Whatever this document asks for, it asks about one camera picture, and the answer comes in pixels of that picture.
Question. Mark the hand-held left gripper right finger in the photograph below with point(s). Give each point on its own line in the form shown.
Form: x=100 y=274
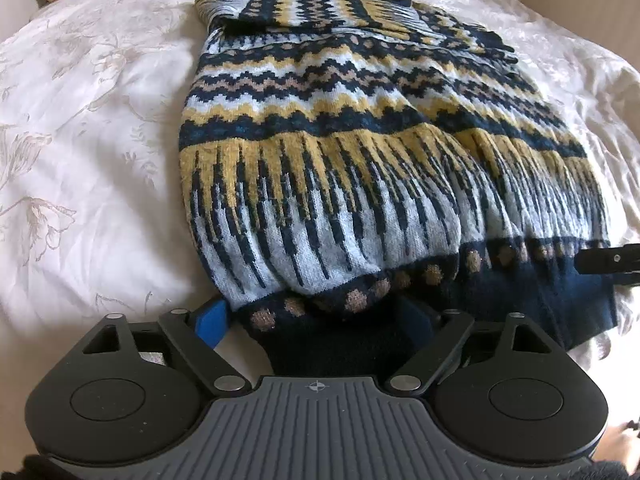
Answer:
x=417 y=322

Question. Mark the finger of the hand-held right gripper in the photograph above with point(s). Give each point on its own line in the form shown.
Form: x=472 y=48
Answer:
x=612 y=260

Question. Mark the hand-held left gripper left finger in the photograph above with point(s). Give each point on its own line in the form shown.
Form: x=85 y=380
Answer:
x=210 y=322

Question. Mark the navy yellow patterned knit sweater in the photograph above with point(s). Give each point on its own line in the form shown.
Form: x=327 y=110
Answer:
x=350 y=160

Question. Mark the white floral bed cover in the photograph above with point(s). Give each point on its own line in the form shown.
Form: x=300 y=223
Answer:
x=100 y=135

